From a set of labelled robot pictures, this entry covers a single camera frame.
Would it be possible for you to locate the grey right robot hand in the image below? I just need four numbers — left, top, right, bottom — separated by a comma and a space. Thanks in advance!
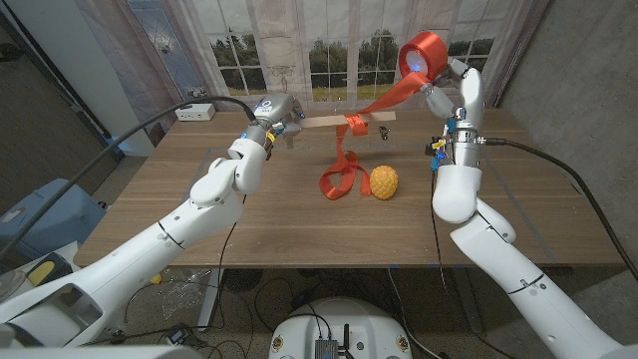
418, 57, 485, 134

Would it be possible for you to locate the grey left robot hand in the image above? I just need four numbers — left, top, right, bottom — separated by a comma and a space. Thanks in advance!
251, 93, 306, 139

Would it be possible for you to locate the orange ribbon with roll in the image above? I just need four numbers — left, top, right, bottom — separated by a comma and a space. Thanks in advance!
318, 30, 450, 201

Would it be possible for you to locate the yellow toy pineapple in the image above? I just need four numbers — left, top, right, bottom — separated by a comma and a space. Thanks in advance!
369, 165, 400, 200

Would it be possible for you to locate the printed window backdrop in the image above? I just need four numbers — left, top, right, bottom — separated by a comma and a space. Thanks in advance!
74, 0, 552, 141

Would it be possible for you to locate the white power box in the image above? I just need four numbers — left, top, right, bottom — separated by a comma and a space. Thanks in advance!
174, 103, 216, 123

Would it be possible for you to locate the white table leg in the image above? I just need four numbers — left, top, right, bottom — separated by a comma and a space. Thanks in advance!
196, 268, 224, 334

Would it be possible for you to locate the clear plastic bag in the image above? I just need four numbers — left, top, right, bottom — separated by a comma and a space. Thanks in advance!
161, 268, 213, 320

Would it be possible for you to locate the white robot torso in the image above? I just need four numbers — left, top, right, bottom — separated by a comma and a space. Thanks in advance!
268, 297, 414, 359

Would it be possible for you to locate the grey electronics box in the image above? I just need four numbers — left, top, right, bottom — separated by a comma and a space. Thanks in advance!
314, 338, 340, 359

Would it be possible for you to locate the small black floor device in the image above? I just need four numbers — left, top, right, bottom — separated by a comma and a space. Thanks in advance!
163, 322, 208, 349

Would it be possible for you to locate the blue plastic bin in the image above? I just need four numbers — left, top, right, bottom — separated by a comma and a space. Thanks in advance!
0, 178, 108, 260

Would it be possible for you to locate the black and yellow device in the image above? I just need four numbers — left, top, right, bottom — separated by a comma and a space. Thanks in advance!
24, 251, 71, 288

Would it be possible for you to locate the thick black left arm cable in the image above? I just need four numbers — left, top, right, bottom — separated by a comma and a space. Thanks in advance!
0, 96, 258, 255

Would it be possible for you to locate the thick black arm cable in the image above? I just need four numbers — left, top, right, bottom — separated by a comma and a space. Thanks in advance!
0, 96, 258, 255
480, 137, 638, 280

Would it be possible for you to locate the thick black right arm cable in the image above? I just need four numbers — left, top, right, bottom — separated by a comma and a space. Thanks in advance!
480, 137, 638, 280

